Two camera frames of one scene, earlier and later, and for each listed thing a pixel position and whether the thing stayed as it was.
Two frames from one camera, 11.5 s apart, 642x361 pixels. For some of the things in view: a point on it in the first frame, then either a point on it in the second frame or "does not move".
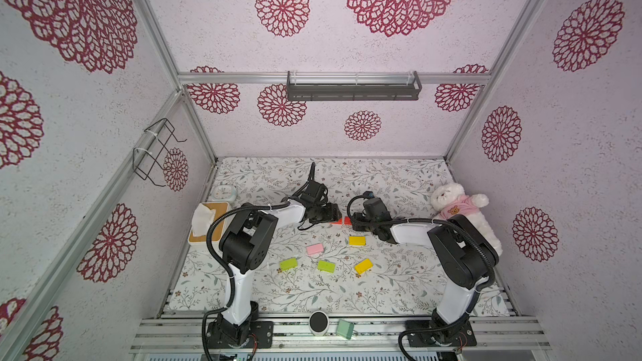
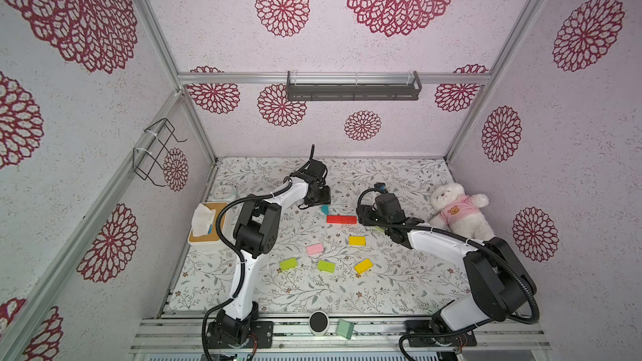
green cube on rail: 344,329 does not move
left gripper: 332,213 -> 327,198
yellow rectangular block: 359,241 does not move
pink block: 315,248 does not move
